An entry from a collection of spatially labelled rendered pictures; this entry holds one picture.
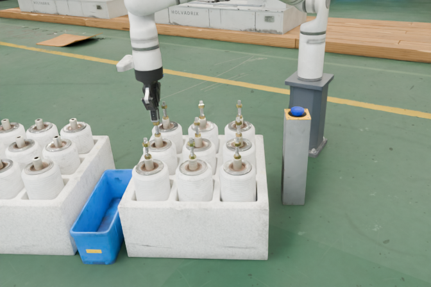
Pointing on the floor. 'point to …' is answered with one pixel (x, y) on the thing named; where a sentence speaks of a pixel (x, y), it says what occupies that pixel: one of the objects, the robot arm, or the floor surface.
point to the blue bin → (102, 220)
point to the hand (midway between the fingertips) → (154, 114)
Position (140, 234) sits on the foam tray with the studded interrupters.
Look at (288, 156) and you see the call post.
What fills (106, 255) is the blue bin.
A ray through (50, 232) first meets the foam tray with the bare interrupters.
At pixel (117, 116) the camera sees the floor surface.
